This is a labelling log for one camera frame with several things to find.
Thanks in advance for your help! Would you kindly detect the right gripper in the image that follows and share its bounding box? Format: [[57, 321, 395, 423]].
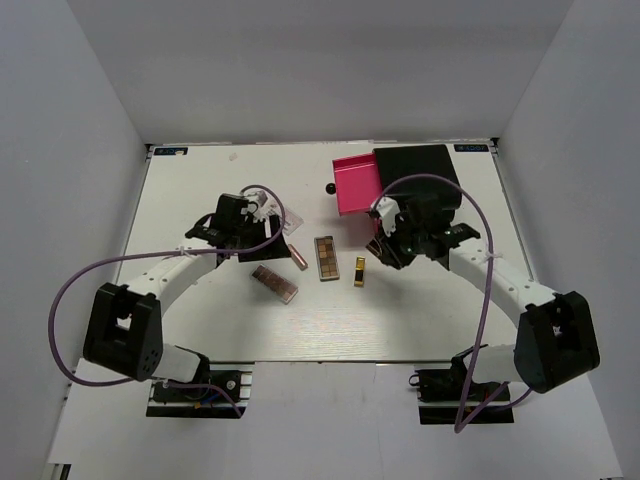
[[374, 217, 426, 270]]

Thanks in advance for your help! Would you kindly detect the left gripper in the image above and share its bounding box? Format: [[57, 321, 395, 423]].
[[233, 214, 292, 262]]

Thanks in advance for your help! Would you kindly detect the rose gold lipstick tube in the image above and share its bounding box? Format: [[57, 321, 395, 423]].
[[287, 244, 309, 271]]

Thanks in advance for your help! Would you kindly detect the black drawer organizer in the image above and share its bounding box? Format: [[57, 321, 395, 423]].
[[373, 144, 462, 216]]

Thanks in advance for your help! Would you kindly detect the gold black lipstick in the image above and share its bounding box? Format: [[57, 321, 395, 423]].
[[354, 256, 366, 287]]

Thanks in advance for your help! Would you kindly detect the pink drawer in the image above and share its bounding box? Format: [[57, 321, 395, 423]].
[[332, 152, 382, 216]]

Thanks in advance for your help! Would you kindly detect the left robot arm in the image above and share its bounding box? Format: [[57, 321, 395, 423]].
[[83, 187, 290, 399]]

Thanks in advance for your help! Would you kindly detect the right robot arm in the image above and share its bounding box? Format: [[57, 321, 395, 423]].
[[367, 196, 601, 399]]

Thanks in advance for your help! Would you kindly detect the white labelled card box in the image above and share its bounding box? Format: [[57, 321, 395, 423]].
[[283, 209, 304, 235]]

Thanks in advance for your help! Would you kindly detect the pink brown eyeshadow palette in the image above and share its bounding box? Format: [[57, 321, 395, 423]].
[[251, 264, 298, 304]]

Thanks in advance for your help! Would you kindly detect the brown eyeshadow palette upright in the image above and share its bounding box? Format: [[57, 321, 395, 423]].
[[314, 236, 340, 282]]

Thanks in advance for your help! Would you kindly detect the blue label right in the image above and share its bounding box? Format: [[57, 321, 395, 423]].
[[454, 144, 489, 153]]

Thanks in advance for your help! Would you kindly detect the blue label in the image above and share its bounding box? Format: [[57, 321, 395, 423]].
[[153, 146, 188, 156], [454, 144, 489, 153]]

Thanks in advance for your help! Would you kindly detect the blue label left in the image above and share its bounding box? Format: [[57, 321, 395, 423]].
[[153, 146, 188, 156]]

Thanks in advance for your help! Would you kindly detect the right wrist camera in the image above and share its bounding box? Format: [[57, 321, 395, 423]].
[[369, 196, 400, 237]]

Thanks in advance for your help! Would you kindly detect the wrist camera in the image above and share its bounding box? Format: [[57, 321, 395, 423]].
[[241, 189, 270, 223], [369, 196, 400, 237]]

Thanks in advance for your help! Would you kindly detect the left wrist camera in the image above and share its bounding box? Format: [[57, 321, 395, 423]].
[[241, 189, 270, 223]]

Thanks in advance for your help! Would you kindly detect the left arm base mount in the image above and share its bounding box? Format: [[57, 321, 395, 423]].
[[146, 363, 254, 419]]

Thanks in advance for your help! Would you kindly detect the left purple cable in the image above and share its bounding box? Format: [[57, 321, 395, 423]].
[[47, 184, 288, 418]]

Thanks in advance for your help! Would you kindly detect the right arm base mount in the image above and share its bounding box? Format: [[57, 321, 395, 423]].
[[408, 348, 514, 426]]

